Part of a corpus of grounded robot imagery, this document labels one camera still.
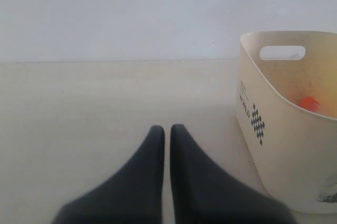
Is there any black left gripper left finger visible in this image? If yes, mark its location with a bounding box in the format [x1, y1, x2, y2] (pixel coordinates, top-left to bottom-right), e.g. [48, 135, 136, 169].
[52, 125, 165, 223]

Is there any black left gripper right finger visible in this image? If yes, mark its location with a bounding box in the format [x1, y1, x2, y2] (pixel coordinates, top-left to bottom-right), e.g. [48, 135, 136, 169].
[170, 124, 296, 223]

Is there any orange-capped tube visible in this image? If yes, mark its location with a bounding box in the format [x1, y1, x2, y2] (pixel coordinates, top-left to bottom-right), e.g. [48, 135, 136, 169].
[298, 97, 320, 111]

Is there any cream plastic bin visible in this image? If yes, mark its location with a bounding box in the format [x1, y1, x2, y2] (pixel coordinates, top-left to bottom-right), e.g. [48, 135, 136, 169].
[236, 31, 336, 214]

